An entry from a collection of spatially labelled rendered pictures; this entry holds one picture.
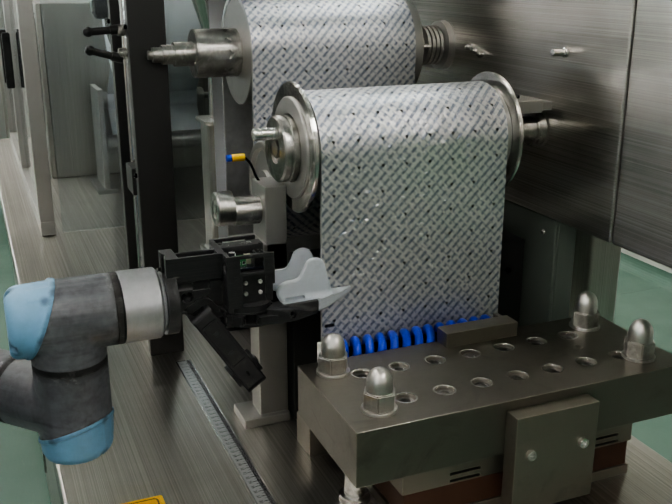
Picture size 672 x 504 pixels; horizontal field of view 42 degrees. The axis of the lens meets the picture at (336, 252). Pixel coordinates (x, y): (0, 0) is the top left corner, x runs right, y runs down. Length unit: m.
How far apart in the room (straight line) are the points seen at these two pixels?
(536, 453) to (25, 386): 0.52
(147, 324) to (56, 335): 0.09
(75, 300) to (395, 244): 0.36
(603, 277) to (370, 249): 0.49
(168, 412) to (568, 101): 0.63
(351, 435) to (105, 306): 0.27
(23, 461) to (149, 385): 1.72
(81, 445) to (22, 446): 2.07
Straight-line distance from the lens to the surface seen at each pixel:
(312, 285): 0.96
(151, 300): 0.90
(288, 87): 0.99
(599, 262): 1.36
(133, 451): 1.09
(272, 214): 1.02
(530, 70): 1.16
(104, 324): 0.89
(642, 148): 1.00
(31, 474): 2.86
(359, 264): 0.99
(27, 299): 0.89
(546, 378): 0.96
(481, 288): 1.09
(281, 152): 0.97
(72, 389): 0.92
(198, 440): 1.10
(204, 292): 0.93
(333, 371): 0.93
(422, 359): 0.98
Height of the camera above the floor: 1.44
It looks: 18 degrees down
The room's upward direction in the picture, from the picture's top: straight up
